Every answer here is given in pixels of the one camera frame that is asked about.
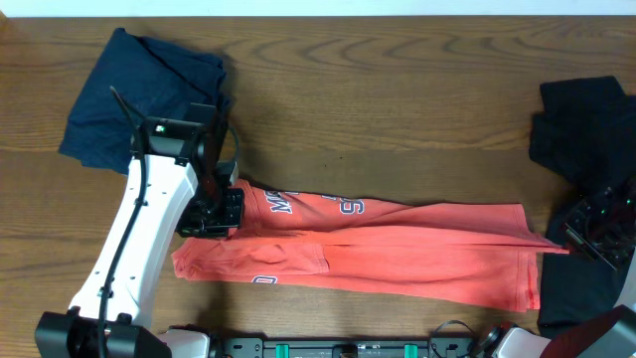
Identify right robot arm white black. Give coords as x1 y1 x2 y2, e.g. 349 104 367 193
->
483 189 635 358

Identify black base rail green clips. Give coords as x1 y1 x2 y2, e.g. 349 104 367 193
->
158 325 483 358

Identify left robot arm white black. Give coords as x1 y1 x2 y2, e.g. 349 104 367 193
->
35 118 243 357

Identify folded navy blue shirt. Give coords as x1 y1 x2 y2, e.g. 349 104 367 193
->
59 28 229 175

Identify black clothes pile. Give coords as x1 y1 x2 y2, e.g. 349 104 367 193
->
529 76 635 338

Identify orange red t-shirt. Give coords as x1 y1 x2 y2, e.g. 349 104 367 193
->
172 181 561 312

